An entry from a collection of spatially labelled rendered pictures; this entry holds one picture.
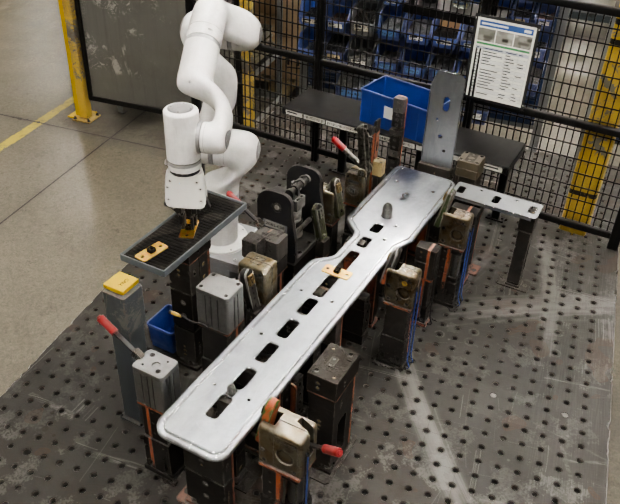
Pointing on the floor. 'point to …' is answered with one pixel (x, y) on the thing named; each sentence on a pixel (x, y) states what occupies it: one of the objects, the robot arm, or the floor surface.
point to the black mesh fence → (463, 97)
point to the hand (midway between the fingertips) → (188, 220)
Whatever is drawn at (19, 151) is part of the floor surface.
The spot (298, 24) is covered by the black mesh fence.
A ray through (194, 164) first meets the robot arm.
